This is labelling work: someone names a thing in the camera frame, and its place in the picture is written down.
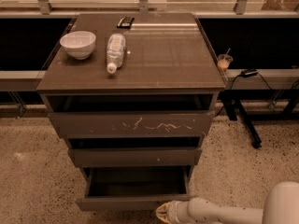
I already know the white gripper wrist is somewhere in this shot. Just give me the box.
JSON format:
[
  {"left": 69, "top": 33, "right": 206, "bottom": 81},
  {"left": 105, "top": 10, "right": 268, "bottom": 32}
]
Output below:
[{"left": 155, "top": 201, "right": 190, "bottom": 224}]

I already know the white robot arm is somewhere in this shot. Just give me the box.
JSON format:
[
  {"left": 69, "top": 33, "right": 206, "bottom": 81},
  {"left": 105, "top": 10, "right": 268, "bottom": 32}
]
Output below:
[{"left": 156, "top": 181, "right": 299, "bottom": 224}]

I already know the top scratched grey drawer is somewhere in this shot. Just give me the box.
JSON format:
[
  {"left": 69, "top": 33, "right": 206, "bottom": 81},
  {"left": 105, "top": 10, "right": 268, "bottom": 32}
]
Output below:
[{"left": 50, "top": 95, "right": 214, "bottom": 138}]

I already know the black table leg stand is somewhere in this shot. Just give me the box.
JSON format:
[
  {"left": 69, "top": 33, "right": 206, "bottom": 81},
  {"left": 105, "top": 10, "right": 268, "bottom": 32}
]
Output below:
[{"left": 221, "top": 91, "right": 262, "bottom": 149}]

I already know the black power adapter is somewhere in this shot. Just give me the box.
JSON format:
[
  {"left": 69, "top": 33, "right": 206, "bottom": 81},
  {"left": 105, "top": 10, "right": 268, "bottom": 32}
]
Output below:
[{"left": 240, "top": 68, "right": 258, "bottom": 77}]

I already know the plastic cup with straw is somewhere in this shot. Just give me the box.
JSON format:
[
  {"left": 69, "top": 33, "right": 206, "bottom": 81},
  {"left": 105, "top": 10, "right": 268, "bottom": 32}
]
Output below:
[{"left": 217, "top": 49, "right": 233, "bottom": 72}]

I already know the clear plastic water bottle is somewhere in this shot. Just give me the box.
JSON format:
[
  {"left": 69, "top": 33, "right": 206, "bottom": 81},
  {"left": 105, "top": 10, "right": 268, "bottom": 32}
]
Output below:
[{"left": 107, "top": 34, "right": 126, "bottom": 74}]

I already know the white ceramic bowl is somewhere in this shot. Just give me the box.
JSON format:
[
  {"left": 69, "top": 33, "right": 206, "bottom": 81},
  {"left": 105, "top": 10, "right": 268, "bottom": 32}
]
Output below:
[{"left": 60, "top": 31, "right": 96, "bottom": 60}]

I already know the black remote control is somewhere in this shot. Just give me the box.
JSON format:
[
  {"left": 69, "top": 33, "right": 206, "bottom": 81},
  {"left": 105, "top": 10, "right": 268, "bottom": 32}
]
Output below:
[{"left": 117, "top": 16, "right": 135, "bottom": 29}]

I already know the black adapter cable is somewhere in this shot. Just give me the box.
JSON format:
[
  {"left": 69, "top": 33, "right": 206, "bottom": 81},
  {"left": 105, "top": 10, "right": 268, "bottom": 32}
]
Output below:
[{"left": 216, "top": 71, "right": 275, "bottom": 117}]

